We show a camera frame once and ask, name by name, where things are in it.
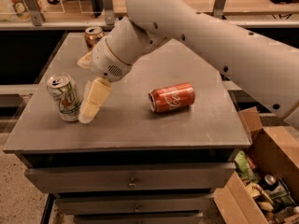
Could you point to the grey drawer cabinet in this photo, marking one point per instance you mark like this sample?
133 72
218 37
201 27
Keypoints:
127 132

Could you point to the top grey drawer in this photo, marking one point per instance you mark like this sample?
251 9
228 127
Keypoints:
131 177

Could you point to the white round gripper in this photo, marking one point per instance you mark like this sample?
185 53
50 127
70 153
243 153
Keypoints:
105 62

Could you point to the middle grey drawer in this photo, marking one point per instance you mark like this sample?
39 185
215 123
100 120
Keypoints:
135 204

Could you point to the cardboard box with trash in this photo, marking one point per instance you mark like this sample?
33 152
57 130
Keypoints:
275 151

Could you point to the grey metal railing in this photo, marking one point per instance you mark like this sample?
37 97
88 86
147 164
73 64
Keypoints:
75 13

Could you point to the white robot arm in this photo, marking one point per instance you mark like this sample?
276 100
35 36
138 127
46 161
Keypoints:
262 67

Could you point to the red cola can lying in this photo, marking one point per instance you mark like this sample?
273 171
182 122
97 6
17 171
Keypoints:
172 97

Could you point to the grey drawer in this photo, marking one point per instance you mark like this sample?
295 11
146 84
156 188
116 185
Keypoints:
131 177
135 204

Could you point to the white green 7up can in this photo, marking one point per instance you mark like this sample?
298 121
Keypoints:
63 91

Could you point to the orange gold soda can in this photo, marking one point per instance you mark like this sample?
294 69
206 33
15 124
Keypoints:
92 36

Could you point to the snack bag behind glass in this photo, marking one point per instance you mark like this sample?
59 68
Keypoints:
15 2

